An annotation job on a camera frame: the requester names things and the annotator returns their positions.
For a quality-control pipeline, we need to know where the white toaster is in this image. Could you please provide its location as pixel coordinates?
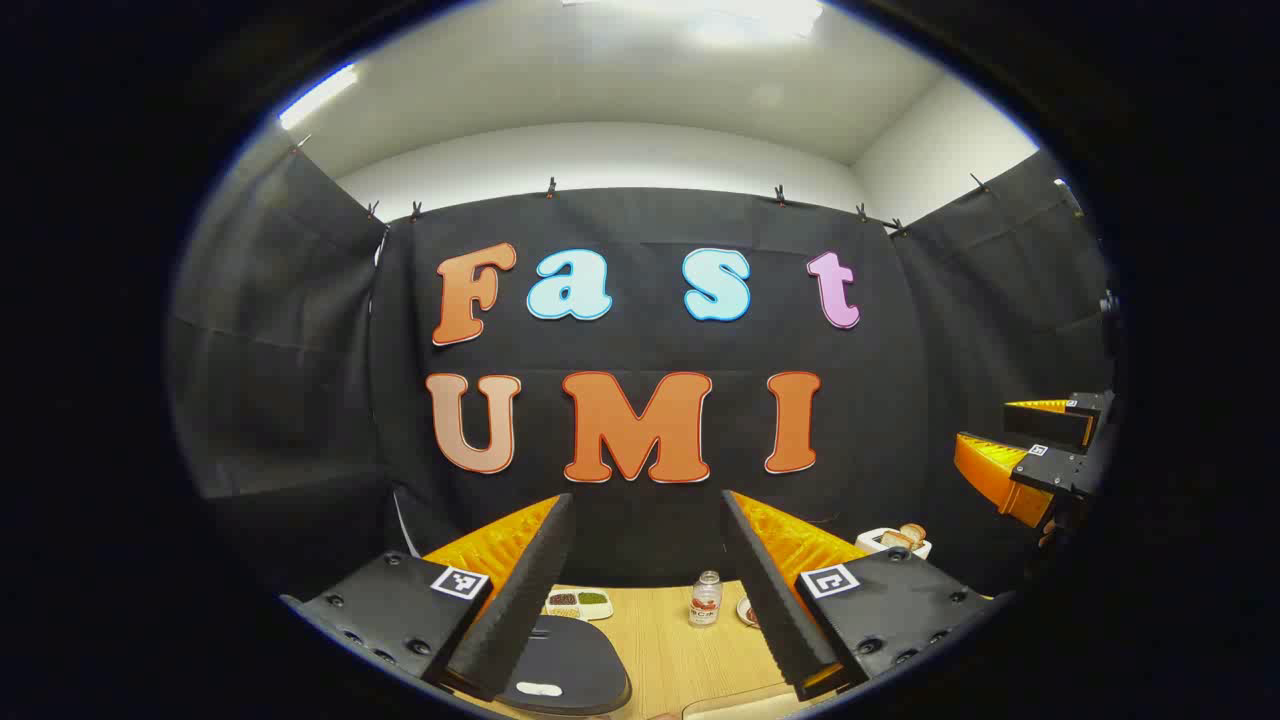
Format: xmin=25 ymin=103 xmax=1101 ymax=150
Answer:
xmin=855 ymin=525 xmax=933 ymax=561

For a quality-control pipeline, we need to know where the clear plastic rice container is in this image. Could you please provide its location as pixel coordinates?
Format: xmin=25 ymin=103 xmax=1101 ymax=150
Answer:
xmin=682 ymin=685 xmax=801 ymax=720

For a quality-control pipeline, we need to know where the black rice cooker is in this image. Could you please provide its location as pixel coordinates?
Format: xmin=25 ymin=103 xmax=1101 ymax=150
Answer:
xmin=495 ymin=615 xmax=633 ymax=716

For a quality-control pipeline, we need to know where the small clear drink bottle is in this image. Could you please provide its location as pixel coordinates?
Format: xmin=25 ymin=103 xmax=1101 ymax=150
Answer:
xmin=689 ymin=570 xmax=723 ymax=628

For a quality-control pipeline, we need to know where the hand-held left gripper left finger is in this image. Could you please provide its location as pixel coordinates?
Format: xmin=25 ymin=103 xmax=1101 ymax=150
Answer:
xmin=283 ymin=493 xmax=578 ymax=701

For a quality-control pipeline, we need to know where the bright ceiling light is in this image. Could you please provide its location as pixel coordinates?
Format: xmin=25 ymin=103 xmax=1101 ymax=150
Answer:
xmin=560 ymin=0 xmax=826 ymax=46

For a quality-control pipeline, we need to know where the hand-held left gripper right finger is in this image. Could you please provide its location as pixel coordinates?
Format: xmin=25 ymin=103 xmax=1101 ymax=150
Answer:
xmin=720 ymin=490 xmax=1016 ymax=701

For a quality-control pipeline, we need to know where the long ceiling light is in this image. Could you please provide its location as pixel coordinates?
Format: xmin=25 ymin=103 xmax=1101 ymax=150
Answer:
xmin=278 ymin=63 xmax=359 ymax=131

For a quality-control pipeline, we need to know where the white divided bean dish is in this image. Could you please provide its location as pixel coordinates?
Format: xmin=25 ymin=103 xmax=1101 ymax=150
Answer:
xmin=543 ymin=588 xmax=614 ymax=622

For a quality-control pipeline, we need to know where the black backdrop cloth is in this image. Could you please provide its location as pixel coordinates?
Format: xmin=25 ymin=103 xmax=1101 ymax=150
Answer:
xmin=165 ymin=135 xmax=1121 ymax=601

